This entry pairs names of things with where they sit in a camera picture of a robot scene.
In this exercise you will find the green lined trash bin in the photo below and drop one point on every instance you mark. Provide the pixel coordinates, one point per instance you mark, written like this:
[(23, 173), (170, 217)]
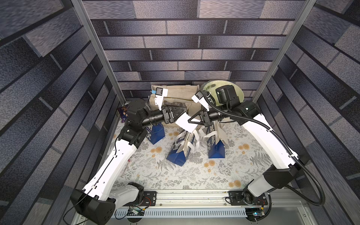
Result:
[(213, 85)]

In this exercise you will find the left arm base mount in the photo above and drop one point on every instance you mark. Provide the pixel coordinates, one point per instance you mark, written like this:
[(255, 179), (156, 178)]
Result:
[(148, 199)]

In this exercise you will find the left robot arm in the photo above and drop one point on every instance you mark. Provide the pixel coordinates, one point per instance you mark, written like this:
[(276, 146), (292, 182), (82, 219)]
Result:
[(95, 201)]

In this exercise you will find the white paper receipt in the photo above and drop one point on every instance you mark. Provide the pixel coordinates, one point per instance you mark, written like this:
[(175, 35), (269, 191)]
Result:
[(188, 127)]

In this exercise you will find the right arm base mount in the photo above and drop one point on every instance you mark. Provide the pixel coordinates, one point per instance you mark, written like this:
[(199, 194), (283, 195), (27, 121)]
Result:
[(238, 198)]

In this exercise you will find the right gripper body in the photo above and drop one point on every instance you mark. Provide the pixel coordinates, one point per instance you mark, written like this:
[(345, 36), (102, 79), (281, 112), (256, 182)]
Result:
[(206, 117)]

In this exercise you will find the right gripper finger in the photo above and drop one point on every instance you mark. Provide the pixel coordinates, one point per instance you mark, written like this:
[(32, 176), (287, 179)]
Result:
[(196, 122), (197, 117)]

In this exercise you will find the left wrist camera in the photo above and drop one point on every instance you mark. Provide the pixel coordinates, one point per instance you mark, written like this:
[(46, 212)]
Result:
[(160, 94)]

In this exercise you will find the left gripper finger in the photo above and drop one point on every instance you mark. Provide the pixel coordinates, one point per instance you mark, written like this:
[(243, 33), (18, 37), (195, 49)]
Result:
[(178, 109), (179, 117)]

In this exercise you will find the beige canvas tote bag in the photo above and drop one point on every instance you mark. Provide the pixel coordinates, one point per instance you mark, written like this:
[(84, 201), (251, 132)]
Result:
[(180, 95)]

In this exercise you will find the blue white bag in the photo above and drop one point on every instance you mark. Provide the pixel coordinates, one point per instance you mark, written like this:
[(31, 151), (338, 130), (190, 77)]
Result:
[(216, 139), (184, 144), (155, 133)]

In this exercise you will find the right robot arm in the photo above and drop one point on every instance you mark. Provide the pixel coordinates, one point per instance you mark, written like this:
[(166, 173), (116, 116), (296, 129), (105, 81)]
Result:
[(285, 162)]

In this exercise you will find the floral table mat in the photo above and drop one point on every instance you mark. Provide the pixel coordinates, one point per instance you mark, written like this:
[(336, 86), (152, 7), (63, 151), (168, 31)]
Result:
[(245, 160)]

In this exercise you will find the purple snack packet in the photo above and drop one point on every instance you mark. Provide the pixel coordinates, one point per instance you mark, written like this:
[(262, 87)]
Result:
[(123, 112)]

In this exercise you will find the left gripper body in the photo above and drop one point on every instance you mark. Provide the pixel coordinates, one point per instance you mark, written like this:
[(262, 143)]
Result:
[(166, 119)]

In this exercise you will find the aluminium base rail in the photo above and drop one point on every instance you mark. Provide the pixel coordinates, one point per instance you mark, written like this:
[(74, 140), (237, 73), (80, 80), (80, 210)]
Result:
[(211, 204)]

